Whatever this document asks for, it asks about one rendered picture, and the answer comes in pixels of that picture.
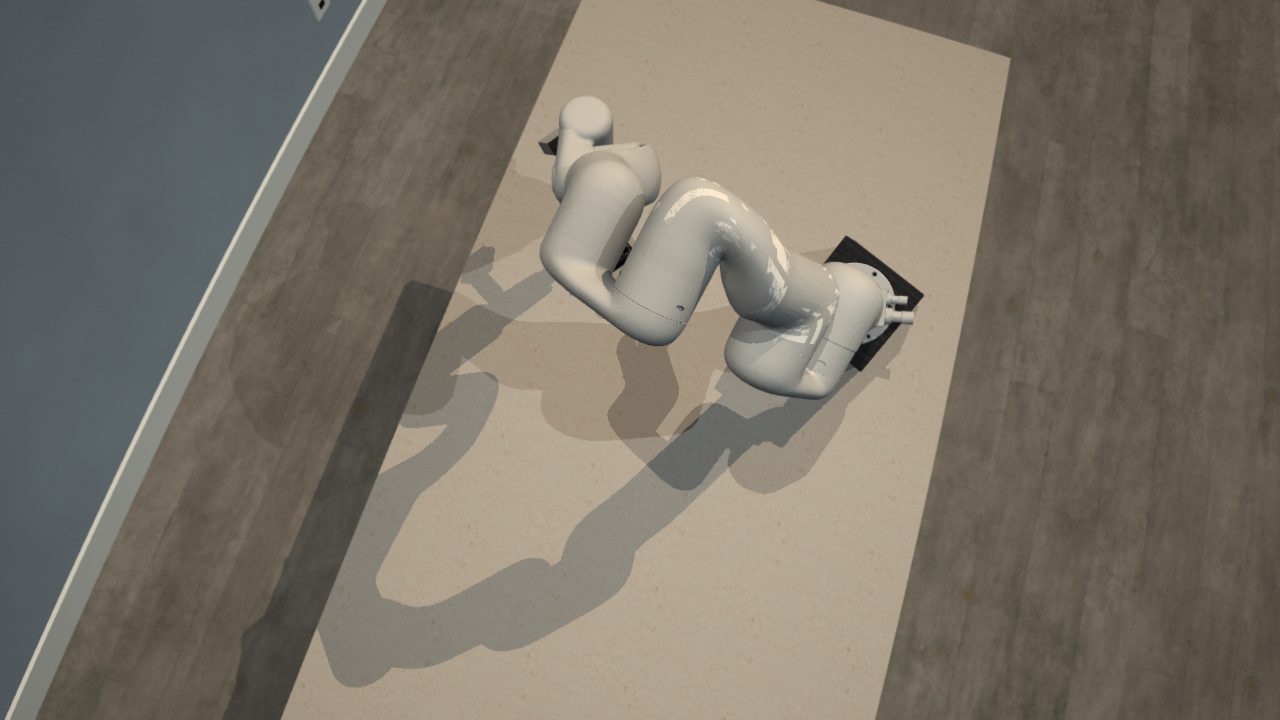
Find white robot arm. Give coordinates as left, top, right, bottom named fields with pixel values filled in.
left=538, top=96, right=914, bottom=400

